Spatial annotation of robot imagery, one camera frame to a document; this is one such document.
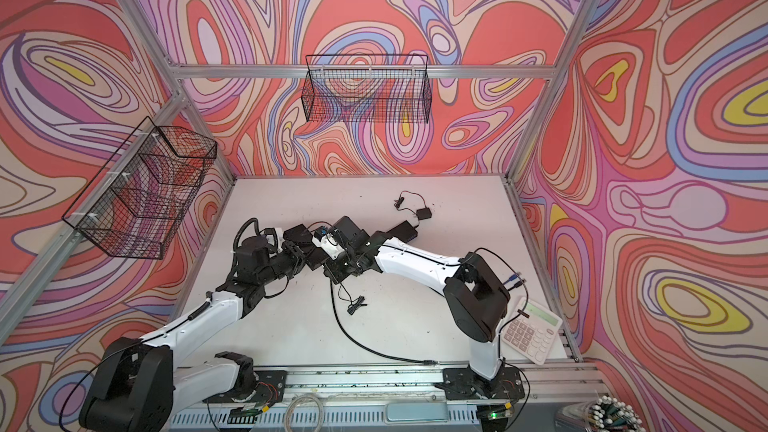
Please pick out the black network switch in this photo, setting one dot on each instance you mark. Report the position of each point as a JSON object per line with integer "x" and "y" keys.
{"x": 302, "y": 240}
{"x": 404, "y": 232}

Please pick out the black wire basket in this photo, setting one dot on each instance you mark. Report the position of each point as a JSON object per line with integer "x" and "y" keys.
{"x": 367, "y": 88}
{"x": 147, "y": 196}

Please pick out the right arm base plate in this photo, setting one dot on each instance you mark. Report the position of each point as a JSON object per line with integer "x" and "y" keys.
{"x": 465, "y": 384}

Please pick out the aluminium front rail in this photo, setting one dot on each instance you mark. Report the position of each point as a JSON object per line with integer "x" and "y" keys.
{"x": 326, "y": 398}

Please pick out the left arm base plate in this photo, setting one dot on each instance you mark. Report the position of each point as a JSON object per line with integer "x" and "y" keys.
{"x": 267, "y": 389}

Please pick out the black wire basket back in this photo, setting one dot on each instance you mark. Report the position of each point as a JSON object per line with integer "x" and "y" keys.
{"x": 367, "y": 88}

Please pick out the white calculator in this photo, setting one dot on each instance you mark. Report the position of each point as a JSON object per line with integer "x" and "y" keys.
{"x": 534, "y": 332}

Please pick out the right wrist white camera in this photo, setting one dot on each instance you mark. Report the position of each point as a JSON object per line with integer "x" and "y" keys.
{"x": 324, "y": 239}

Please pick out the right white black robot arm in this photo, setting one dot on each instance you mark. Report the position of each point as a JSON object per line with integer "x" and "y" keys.
{"x": 476, "y": 298}

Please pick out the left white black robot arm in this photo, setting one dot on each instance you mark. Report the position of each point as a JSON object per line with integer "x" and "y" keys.
{"x": 140, "y": 383}

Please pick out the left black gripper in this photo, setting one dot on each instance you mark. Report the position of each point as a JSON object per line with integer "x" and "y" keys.
{"x": 295, "y": 257}

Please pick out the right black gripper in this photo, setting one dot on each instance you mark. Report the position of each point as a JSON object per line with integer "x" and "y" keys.
{"x": 333, "y": 271}

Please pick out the black wire basket left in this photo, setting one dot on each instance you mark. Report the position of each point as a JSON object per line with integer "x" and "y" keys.
{"x": 147, "y": 196}

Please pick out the grey flat device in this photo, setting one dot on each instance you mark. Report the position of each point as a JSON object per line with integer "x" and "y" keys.
{"x": 416, "y": 412}

